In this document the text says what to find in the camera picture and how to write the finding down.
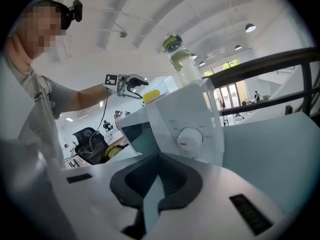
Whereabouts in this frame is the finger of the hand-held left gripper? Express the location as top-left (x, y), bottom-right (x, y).
top-left (123, 88), bottom-right (144, 101)
top-left (125, 73), bottom-right (150, 88)

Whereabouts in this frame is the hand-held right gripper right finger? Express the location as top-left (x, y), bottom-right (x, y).
top-left (157, 152), bottom-right (288, 240)

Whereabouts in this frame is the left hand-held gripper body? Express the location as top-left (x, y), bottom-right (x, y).
top-left (103, 73), bottom-right (131, 98)

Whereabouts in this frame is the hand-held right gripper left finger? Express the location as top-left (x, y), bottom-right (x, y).
top-left (0, 138), bottom-right (162, 240)

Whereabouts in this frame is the yellow corn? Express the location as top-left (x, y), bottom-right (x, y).
top-left (142, 90), bottom-right (161, 103)

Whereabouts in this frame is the person's left forearm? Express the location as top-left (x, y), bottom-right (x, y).
top-left (57, 85), bottom-right (113, 115)

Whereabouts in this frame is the white microwave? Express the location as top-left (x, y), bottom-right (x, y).
top-left (115, 82), bottom-right (225, 166)

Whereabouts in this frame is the green backpack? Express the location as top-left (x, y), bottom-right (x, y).
top-left (104, 144), bottom-right (126, 160)

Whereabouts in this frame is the clear bottle with green cap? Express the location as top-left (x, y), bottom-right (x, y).
top-left (161, 33), bottom-right (205, 88)

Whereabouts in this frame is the black office chair with headrest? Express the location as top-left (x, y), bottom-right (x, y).
top-left (71, 126), bottom-right (109, 165)

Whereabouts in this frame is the person in grey shirt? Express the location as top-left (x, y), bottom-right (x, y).
top-left (0, 56), bottom-right (81, 170)

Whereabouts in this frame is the person's head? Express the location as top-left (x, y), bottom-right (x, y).
top-left (7, 0), bottom-right (70, 60)

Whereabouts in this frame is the glass entrance door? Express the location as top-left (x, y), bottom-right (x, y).
top-left (219, 82), bottom-right (242, 110)

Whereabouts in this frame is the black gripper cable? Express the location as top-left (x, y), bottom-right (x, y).
top-left (64, 97), bottom-right (108, 160)

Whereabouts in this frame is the black head-worn camera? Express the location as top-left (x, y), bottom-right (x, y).
top-left (66, 0), bottom-right (83, 23)

